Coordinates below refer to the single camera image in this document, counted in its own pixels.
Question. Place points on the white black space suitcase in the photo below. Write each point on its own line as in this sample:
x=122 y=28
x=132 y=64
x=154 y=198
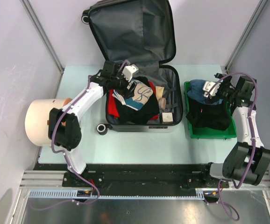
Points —
x=142 y=32

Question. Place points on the blue cloth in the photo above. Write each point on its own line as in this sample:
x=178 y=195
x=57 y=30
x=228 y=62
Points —
x=195 y=92

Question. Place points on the red cloth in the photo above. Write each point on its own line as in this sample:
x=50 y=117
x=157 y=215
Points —
x=116 y=109

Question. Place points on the green plastic tray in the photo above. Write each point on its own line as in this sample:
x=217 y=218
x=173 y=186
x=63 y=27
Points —
x=205 y=132

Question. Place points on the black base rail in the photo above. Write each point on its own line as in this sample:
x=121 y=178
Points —
x=131 y=179

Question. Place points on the grey slotted cable duct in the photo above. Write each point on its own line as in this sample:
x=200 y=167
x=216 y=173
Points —
x=81 y=194

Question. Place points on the round wooden disc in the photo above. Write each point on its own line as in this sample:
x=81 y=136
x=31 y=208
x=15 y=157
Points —
x=162 y=103

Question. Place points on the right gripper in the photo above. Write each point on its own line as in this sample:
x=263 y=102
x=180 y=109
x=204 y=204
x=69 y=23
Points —
x=225 y=81

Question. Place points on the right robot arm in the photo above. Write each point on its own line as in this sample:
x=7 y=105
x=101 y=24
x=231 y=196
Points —
x=248 y=160

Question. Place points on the white square box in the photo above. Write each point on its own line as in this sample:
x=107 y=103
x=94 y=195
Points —
x=167 y=117

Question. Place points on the teal cream sock towel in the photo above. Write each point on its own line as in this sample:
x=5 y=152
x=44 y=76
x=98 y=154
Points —
x=134 y=96

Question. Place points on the beige wooden block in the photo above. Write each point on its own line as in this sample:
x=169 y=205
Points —
x=159 y=92

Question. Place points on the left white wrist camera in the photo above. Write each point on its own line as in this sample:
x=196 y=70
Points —
x=129 y=70

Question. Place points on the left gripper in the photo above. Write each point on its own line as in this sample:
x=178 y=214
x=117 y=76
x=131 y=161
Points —
x=125 y=92

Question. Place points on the black clothing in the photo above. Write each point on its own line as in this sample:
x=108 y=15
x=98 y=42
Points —
x=210 y=116

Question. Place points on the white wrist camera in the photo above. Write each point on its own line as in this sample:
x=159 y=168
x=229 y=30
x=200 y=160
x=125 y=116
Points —
x=129 y=70
x=210 y=89

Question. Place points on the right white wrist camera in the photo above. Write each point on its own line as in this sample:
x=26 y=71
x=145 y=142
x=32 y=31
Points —
x=210 y=89

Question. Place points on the beige drum with orange lid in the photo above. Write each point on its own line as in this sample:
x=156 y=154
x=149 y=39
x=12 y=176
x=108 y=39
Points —
x=37 y=119

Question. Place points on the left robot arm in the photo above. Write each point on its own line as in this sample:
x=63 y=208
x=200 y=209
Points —
x=64 y=129

